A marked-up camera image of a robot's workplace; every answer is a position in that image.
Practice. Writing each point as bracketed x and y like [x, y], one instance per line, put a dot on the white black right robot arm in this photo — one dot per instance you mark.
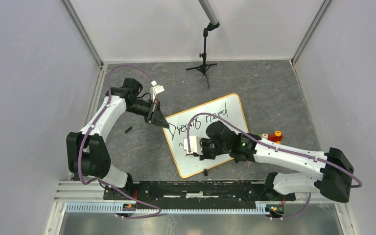
[327, 173]

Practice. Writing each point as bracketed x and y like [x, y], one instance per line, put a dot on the black camera tripod stand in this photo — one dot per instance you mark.
[204, 67]

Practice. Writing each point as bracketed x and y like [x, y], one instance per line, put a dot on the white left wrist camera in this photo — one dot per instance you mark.
[155, 89]

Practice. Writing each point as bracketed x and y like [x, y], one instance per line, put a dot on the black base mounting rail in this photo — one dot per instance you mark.
[209, 194]

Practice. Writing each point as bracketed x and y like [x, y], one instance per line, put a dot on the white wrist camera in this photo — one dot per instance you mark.
[192, 146]
[155, 89]

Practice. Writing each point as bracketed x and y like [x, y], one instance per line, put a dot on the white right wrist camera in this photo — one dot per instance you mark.
[192, 146]

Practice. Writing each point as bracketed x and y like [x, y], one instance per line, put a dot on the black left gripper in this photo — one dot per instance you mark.
[154, 115]

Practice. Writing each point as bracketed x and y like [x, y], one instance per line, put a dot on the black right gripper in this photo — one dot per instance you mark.
[204, 154]

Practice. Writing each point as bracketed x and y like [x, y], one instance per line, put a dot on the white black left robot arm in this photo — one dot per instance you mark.
[87, 151]

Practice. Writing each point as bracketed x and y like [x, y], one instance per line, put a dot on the grey overhead pole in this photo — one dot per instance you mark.
[207, 8]

